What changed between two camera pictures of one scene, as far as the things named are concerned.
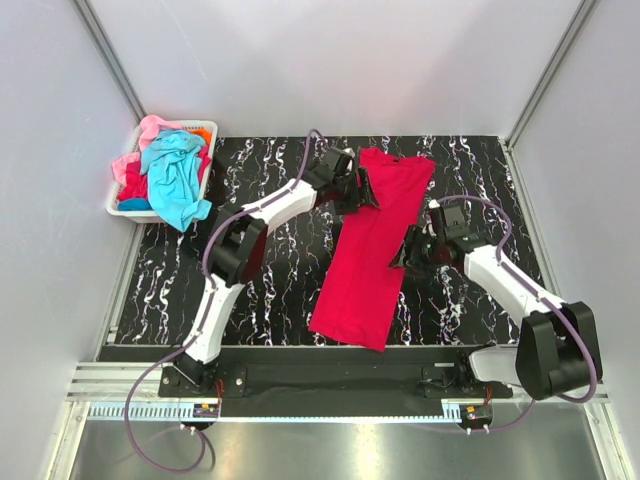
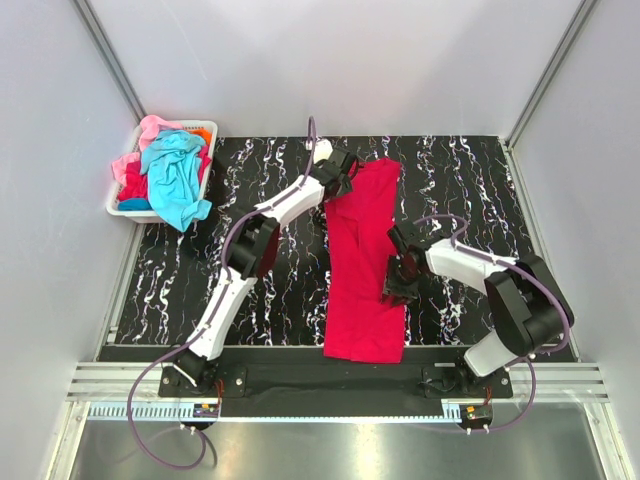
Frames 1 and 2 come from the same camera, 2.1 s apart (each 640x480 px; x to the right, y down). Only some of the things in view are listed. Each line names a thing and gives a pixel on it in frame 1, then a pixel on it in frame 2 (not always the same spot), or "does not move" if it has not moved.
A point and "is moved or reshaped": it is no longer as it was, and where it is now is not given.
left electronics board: [206, 410] does not move
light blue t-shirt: [172, 165] does not move
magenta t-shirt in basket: [135, 184] does not move
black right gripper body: [425, 253] → [399, 279]
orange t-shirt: [206, 135] does not move
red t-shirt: [358, 291] is moved or reshaped
